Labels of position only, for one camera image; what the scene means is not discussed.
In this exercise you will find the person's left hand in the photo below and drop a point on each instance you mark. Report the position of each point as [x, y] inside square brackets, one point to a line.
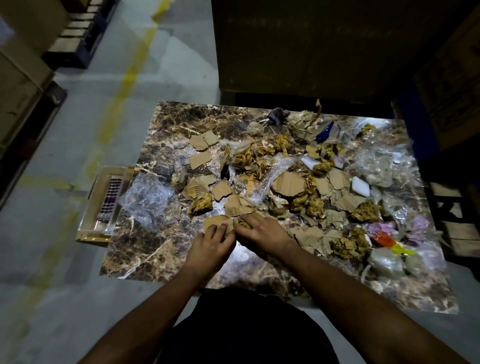
[208, 255]

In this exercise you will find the person's right hand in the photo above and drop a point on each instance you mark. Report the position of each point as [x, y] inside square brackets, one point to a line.
[266, 236]

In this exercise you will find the pile of cardboard and paper scraps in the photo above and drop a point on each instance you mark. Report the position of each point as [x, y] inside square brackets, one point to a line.
[288, 183]

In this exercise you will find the clear bubble wrap sheet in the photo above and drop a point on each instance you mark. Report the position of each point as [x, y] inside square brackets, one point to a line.
[148, 200]

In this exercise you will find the white paper piece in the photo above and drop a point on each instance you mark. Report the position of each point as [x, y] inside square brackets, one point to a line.
[360, 186]

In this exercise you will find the checked cloth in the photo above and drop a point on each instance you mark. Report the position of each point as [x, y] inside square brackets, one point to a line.
[110, 198]

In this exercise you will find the red plastic wrapper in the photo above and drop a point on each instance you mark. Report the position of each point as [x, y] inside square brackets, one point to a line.
[382, 239]

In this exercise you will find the blue foil wrapper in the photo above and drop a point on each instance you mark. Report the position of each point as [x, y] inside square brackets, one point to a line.
[325, 131]

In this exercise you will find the person's right forearm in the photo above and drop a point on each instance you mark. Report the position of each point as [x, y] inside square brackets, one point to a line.
[356, 311]

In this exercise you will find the person's left forearm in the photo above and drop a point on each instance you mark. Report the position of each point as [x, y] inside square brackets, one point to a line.
[150, 326]

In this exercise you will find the person's dark clothing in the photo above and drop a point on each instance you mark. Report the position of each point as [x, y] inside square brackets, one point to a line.
[243, 330]

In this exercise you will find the marble pattern table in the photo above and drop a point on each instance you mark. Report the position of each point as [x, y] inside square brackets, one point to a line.
[168, 120]

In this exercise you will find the large dark cardboard box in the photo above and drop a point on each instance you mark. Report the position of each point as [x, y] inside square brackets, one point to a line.
[318, 48]

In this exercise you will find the wooden pallet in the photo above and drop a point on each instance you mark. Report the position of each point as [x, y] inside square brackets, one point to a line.
[461, 232]

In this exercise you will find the dark floor pallet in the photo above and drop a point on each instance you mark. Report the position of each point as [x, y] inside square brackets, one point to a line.
[33, 131]

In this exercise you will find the yellow blue printed cardboard box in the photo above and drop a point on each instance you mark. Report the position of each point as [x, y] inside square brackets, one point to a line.
[450, 93]

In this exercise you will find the large beige cardboard box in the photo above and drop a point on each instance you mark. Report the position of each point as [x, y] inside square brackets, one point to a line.
[18, 93]

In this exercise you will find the blue pallet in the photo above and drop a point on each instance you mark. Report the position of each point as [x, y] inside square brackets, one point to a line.
[75, 37]

